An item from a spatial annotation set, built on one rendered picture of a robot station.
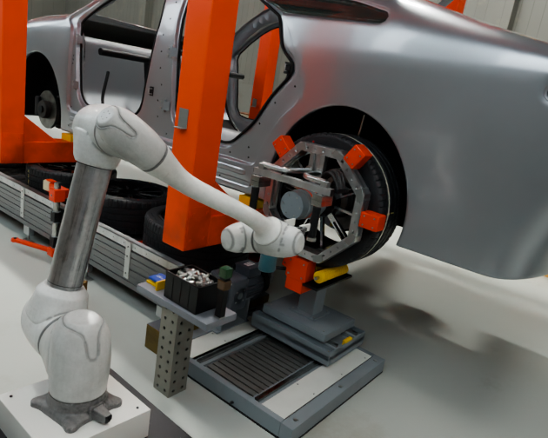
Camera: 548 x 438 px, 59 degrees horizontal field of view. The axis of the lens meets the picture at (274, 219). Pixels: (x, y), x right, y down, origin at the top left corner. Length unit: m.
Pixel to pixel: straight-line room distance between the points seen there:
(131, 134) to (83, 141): 0.19
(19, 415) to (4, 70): 2.74
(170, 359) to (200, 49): 1.33
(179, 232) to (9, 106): 1.92
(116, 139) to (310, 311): 1.59
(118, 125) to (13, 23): 2.64
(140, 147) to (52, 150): 2.79
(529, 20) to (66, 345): 9.82
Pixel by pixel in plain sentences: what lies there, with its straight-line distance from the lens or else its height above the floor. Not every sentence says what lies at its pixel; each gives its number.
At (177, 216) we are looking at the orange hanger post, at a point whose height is 0.68.
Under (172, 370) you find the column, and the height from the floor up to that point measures 0.13.
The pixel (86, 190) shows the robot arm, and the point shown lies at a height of 0.98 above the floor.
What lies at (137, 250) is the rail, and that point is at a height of 0.36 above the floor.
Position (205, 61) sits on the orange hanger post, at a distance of 2.24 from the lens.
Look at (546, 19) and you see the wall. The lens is 10.38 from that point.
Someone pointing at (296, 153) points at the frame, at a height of 1.06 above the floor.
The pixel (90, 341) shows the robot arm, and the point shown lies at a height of 0.63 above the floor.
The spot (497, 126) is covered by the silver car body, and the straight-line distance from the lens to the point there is 2.12.
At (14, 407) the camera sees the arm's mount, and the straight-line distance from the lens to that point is 1.60.
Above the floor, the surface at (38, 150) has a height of 0.61.
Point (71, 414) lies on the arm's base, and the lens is 1.51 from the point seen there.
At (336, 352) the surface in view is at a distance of 2.50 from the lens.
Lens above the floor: 1.34
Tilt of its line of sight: 15 degrees down
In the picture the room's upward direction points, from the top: 10 degrees clockwise
